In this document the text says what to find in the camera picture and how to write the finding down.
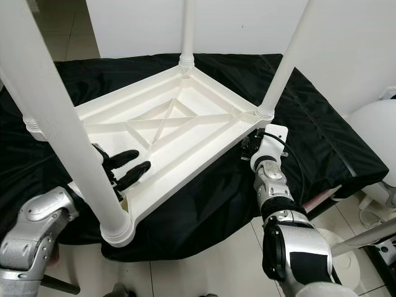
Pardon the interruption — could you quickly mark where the black table cloth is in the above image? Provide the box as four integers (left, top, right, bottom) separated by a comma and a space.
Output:
0, 53, 390, 260

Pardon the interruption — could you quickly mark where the white plastic table top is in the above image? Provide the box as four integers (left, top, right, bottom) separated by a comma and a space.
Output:
25, 64, 276, 226

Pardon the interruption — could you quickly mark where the white plastic table leg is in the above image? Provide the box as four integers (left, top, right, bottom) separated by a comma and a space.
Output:
257, 0, 317, 121
0, 65, 47, 142
178, 0, 197, 74
0, 0, 137, 248

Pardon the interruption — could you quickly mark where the dark robot left foot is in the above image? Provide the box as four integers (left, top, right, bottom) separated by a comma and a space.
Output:
113, 283, 136, 297

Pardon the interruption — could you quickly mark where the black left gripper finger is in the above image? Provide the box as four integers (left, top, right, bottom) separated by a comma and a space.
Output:
108, 148, 140, 169
116, 161, 152, 191

